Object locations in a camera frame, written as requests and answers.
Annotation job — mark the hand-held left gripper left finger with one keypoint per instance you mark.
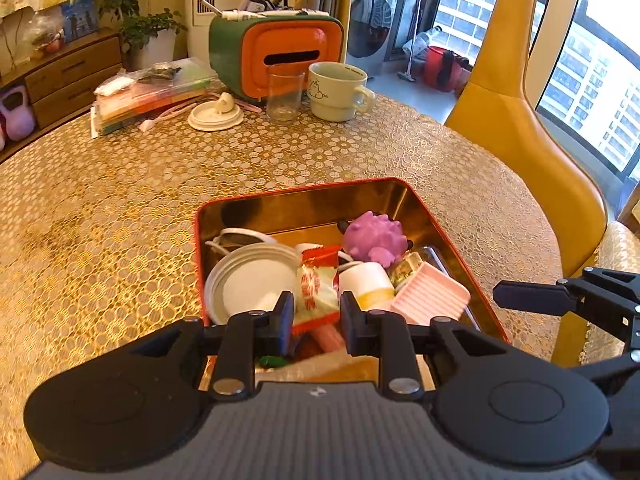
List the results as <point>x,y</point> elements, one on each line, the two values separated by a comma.
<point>286,312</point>

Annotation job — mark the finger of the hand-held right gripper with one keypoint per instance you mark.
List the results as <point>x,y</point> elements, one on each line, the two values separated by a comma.
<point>530,297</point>
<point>607,367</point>

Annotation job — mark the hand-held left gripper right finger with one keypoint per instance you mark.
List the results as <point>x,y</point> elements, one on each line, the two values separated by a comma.
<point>350,316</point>

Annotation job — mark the pink tube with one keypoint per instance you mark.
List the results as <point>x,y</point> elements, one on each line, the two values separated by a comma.
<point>327,338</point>

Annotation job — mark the white plastic bottle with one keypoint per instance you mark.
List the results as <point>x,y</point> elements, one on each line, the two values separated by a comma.
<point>365,280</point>

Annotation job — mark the red and white snack packet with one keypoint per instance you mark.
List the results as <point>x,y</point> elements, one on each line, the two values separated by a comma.
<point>315,285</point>

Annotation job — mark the round white lid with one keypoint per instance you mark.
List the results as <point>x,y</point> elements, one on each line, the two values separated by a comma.
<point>250,285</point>

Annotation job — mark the purple spiky toy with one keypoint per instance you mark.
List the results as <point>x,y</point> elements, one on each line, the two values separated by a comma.
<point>375,237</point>

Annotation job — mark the pink ribbed dish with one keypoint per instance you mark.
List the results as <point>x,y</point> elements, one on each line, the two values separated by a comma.
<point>430,293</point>

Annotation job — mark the white sunglasses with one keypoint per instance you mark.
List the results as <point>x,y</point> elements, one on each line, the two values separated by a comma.
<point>235,231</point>

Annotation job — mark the red tin box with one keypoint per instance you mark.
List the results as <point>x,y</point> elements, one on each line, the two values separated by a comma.
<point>300,210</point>

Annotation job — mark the yellow giraffe chair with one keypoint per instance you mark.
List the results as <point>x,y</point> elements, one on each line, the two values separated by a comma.
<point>525,135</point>

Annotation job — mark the gold patterned tablecloth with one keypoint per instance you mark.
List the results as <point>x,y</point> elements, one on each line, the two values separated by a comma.
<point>125,210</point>

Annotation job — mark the cream lid with knob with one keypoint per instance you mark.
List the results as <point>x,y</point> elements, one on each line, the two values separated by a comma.
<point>212,118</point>

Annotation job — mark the clear drinking glass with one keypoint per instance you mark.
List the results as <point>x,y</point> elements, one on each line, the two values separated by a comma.
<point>285,101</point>

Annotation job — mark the pale green mug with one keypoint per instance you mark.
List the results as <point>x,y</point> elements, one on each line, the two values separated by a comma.
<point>332,96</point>

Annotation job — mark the red bucket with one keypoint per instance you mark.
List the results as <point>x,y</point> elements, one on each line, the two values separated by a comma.
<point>436,68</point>

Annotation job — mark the colourful plastic box stack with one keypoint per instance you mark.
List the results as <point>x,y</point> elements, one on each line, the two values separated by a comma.
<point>145,103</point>

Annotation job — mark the floor mop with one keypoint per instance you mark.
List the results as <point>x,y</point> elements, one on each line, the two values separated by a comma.
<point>412,60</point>

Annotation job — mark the green and orange tissue box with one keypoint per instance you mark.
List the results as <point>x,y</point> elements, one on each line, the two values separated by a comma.
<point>290,45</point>

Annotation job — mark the dark packet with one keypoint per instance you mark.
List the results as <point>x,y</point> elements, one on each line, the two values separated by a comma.
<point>160,73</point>

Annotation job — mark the clear plastic bottle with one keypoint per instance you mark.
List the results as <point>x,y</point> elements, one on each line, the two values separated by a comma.
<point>422,40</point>

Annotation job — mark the white pouch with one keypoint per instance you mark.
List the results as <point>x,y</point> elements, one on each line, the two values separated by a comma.
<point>112,87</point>

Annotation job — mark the white tower air conditioner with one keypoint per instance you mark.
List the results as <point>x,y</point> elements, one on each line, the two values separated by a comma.
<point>197,35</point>

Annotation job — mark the grey washing machine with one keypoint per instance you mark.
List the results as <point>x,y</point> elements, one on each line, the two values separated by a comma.
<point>372,20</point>

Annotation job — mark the white tube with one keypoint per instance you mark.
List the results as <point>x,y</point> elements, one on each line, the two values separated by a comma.
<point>275,14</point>

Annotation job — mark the white stick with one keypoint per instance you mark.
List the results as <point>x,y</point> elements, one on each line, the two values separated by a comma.
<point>210,6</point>

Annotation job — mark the green potted plant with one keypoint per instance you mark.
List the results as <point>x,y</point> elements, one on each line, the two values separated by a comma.
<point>150,25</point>

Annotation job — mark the wooden television cabinet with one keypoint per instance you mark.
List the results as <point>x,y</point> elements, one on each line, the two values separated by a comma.
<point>70,75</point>

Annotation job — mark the purple kettlebell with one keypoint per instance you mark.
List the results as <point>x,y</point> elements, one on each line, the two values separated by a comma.
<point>19,123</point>

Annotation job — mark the blue picture box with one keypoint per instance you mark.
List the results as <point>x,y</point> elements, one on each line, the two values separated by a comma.
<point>80,17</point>

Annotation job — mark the clear bag of fruit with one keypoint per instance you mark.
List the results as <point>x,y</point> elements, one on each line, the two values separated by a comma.
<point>45,35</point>

